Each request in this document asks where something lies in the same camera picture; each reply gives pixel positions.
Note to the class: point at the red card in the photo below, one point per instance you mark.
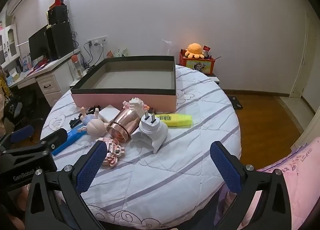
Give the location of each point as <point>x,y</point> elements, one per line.
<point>206,49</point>

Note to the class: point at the white wall socket strip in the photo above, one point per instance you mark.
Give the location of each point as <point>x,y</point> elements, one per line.
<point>98,41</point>

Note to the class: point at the black floor scale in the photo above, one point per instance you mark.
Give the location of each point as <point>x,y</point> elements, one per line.
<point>236,102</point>

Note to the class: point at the orange octopus plush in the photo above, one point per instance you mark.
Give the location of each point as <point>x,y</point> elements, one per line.
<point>194,49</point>

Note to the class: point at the red printed storage box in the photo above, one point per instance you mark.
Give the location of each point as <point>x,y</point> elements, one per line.
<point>200,66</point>

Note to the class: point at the rose gold metal cup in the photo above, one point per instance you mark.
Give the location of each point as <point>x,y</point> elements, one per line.
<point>122,125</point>

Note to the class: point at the small baby doll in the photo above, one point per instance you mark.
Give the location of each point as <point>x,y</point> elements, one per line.
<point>95,127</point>

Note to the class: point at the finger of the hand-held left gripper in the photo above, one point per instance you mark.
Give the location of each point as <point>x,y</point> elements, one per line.
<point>22,133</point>
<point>58,137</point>

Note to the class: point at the black computer monitor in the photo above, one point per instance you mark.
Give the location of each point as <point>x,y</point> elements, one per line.
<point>37,45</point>

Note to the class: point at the red papers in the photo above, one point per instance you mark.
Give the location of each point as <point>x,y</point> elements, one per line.
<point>42,64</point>

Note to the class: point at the pink box with black rim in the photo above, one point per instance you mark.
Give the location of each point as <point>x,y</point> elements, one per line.
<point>125,82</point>

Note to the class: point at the pink white block figure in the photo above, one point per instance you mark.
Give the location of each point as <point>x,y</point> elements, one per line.
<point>135,103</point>

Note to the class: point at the yellow highlighter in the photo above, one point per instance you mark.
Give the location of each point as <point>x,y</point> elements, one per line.
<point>177,120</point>

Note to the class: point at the clear plastic bag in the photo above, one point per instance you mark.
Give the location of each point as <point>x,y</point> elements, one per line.
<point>168,45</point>

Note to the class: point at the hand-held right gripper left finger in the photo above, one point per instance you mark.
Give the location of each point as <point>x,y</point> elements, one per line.
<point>90,168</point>

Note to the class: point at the pink brown block figure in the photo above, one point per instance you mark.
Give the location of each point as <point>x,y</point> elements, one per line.
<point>113,152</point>

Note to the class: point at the white charger cube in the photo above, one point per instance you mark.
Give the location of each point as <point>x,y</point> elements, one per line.
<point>108,113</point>

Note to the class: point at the pink printed blanket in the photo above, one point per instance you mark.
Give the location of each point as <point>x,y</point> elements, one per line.
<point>295,170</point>

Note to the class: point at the black hair clip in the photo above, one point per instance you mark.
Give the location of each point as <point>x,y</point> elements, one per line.
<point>96,107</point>
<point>74,121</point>

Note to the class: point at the white door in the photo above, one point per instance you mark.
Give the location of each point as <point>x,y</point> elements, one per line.
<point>306,57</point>

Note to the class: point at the blue highlighter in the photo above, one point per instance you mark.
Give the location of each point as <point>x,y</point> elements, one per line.
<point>72,136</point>

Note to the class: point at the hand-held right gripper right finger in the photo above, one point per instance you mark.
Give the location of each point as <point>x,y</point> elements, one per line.
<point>225,170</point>

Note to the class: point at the clear bottle with red cap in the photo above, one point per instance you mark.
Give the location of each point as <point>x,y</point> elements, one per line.
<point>77,69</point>

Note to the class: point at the blue white box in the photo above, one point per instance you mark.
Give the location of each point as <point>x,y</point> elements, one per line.
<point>25,61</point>

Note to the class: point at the black speakers stack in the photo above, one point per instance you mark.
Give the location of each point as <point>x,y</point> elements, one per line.
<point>60,41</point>

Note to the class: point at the orange snack packet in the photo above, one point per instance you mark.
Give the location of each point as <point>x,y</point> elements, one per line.
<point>110,54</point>

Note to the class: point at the white desk with drawers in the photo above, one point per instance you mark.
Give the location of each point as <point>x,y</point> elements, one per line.
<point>57,75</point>

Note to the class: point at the white green snack packet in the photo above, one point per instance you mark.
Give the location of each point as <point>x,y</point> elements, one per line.
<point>121,52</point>

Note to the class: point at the white glass-door cabinet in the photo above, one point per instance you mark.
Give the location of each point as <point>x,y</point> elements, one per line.
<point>11,40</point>

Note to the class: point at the white plug adapter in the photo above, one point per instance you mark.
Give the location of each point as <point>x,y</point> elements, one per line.
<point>152,132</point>

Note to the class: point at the white nightstand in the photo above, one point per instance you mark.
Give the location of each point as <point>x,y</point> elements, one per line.
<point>213,79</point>

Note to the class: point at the black office chair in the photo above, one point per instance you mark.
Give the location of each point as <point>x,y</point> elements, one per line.
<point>22,110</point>

